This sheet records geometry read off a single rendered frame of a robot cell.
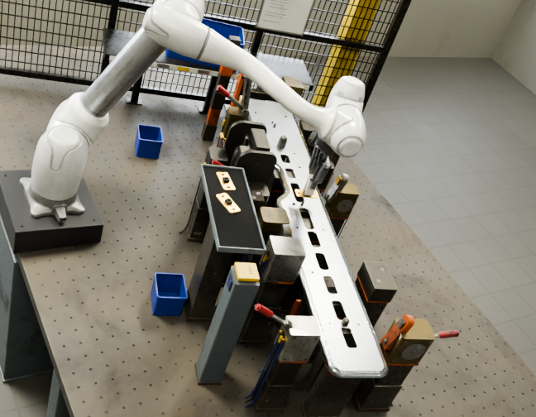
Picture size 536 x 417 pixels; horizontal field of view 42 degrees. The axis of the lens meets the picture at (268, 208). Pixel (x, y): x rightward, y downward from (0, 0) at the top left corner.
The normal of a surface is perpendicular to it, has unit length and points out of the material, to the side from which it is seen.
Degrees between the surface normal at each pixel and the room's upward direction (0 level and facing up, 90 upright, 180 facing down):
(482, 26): 90
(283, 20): 90
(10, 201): 4
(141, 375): 0
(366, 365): 0
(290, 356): 90
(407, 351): 90
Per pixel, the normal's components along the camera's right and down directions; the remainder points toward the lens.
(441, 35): 0.45, 0.66
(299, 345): 0.20, 0.66
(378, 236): 0.28, -0.75
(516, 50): -0.85, 0.11
